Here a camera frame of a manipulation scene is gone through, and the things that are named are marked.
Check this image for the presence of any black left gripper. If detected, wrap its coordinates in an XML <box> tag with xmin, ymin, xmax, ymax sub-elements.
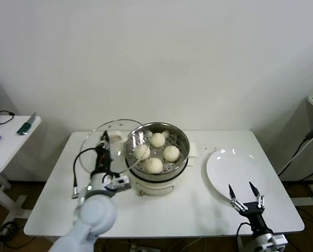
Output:
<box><xmin>93</xmin><ymin>130</ymin><xmax>112</xmax><ymax>175</ymax></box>

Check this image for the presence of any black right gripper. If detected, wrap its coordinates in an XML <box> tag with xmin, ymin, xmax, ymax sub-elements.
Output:
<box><xmin>228</xmin><ymin>181</ymin><xmax>267</xmax><ymax>236</ymax></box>

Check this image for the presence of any glass pot lid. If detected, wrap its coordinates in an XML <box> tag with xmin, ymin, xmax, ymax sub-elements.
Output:
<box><xmin>79</xmin><ymin>118</ymin><xmax>146</xmax><ymax>176</ymax></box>

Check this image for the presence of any white steamed baozi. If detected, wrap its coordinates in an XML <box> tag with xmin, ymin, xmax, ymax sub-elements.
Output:
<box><xmin>150</xmin><ymin>132</ymin><xmax>166</xmax><ymax>148</ymax></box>
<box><xmin>163</xmin><ymin>145</ymin><xmax>180</xmax><ymax>162</ymax></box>
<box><xmin>143</xmin><ymin>157</ymin><xmax>164</xmax><ymax>174</ymax></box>
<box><xmin>134</xmin><ymin>144</ymin><xmax>151</xmax><ymax>161</ymax></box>

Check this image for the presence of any perforated stainless steel steamer basket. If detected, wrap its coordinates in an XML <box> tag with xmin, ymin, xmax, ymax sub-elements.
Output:
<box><xmin>124</xmin><ymin>121</ymin><xmax>191</xmax><ymax>182</ymax></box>

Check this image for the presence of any white round plate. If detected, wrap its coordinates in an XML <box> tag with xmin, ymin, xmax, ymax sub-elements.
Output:
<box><xmin>206</xmin><ymin>148</ymin><xmax>271</xmax><ymax>205</ymax></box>

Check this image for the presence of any white electric cooker base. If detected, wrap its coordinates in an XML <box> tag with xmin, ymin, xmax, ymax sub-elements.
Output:
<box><xmin>116</xmin><ymin>140</ymin><xmax>199</xmax><ymax>197</ymax></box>

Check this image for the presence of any white side table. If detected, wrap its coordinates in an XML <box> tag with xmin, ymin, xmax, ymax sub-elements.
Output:
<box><xmin>0</xmin><ymin>114</ymin><xmax>44</xmax><ymax>224</ymax></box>

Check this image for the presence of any white floor power strip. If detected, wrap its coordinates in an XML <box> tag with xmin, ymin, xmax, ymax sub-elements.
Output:
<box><xmin>128</xmin><ymin>243</ymin><xmax>157</xmax><ymax>252</ymax></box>

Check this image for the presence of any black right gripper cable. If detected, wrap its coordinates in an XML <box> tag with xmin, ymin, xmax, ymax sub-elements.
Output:
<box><xmin>236</xmin><ymin>222</ymin><xmax>253</xmax><ymax>252</ymax></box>

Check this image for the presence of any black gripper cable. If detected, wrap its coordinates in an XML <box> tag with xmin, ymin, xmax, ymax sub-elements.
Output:
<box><xmin>71</xmin><ymin>146</ymin><xmax>99</xmax><ymax>200</ymax></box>
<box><xmin>236</xmin><ymin>222</ymin><xmax>253</xmax><ymax>252</ymax></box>

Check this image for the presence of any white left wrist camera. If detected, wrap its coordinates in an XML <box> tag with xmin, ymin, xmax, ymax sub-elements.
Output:
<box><xmin>103</xmin><ymin>175</ymin><xmax>132</xmax><ymax>194</ymax></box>

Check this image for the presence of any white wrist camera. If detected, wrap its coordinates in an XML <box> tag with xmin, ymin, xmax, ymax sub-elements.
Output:
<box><xmin>103</xmin><ymin>175</ymin><xmax>132</xmax><ymax>194</ymax></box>
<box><xmin>268</xmin><ymin>233</ymin><xmax>288</xmax><ymax>246</ymax></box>

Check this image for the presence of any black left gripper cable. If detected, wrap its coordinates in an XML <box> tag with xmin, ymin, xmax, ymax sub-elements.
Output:
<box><xmin>71</xmin><ymin>146</ymin><xmax>99</xmax><ymax>200</ymax></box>

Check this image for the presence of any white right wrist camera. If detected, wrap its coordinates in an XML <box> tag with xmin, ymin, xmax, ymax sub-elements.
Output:
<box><xmin>268</xmin><ymin>233</ymin><xmax>288</xmax><ymax>246</ymax></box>

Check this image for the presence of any green handled knife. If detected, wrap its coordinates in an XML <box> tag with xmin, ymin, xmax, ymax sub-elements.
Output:
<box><xmin>16</xmin><ymin>112</ymin><xmax>38</xmax><ymax>135</ymax></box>

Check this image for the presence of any thin black looped cable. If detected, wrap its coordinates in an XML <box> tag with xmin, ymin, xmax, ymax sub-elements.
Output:
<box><xmin>0</xmin><ymin>110</ymin><xmax>16</xmax><ymax>125</ymax></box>

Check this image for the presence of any black floor cable coil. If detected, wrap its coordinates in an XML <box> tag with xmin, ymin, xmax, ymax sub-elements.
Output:
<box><xmin>0</xmin><ymin>220</ymin><xmax>23</xmax><ymax>249</ymax></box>

